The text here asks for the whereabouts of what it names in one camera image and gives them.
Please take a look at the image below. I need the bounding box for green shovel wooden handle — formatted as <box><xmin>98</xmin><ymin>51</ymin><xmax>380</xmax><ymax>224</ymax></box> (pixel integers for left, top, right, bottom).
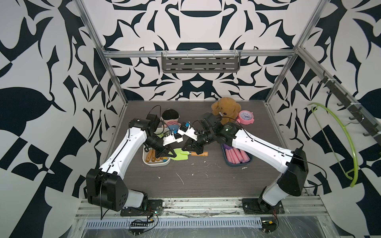
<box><xmin>170</xmin><ymin>148</ymin><xmax>208</xmax><ymax>161</ymax></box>
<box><xmin>145</xmin><ymin>149</ymin><xmax>153</xmax><ymax>163</ymax></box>

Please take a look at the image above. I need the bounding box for white storage box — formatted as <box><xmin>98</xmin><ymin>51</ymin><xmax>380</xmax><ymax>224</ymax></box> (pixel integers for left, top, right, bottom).
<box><xmin>142</xmin><ymin>144</ymin><xmax>171</xmax><ymax>167</ymax></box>

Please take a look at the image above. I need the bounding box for purple shovel pink handle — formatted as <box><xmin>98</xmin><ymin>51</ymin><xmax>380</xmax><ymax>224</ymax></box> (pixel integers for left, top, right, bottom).
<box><xmin>230</xmin><ymin>148</ymin><xmax>243</xmax><ymax>164</ymax></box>
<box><xmin>239</xmin><ymin>149</ymin><xmax>250</xmax><ymax>163</ymax></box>
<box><xmin>223</xmin><ymin>144</ymin><xmax>235</xmax><ymax>164</ymax></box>

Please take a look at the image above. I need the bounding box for teal storage box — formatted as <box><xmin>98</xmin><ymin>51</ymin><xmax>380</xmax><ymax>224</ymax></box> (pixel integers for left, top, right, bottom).
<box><xmin>221</xmin><ymin>144</ymin><xmax>254</xmax><ymax>167</ymax></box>

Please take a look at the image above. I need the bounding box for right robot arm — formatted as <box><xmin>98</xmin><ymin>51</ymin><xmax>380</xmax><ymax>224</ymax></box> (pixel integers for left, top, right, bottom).
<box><xmin>178</xmin><ymin>113</ymin><xmax>309</xmax><ymax>214</ymax></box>

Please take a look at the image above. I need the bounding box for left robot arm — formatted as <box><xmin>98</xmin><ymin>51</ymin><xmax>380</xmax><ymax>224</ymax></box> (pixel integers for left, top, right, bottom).
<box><xmin>86</xmin><ymin>114</ymin><xmax>176</xmax><ymax>212</ymax></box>

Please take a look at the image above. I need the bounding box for brown plush dog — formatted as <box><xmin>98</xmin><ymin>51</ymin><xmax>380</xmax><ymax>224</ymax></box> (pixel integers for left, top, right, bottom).
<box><xmin>211</xmin><ymin>97</ymin><xmax>242</xmax><ymax>125</ymax></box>

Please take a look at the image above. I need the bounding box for plush doll black hair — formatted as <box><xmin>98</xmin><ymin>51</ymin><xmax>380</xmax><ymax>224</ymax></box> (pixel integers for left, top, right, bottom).
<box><xmin>161</xmin><ymin>109</ymin><xmax>181</xmax><ymax>132</ymax></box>

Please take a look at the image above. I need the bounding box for pink alarm clock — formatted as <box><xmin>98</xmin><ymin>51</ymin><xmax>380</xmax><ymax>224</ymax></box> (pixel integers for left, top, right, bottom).
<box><xmin>236</xmin><ymin>110</ymin><xmax>255</xmax><ymax>125</ymax></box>

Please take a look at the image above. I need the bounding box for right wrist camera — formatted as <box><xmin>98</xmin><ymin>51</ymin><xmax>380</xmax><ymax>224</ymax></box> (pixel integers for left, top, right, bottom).
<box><xmin>178</xmin><ymin>122</ymin><xmax>197</xmax><ymax>141</ymax></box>

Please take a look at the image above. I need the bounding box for grey hook rail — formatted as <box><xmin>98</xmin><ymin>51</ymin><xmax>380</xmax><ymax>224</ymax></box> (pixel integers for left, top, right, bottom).
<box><xmin>319</xmin><ymin>70</ymin><xmax>381</xmax><ymax>145</ymax></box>

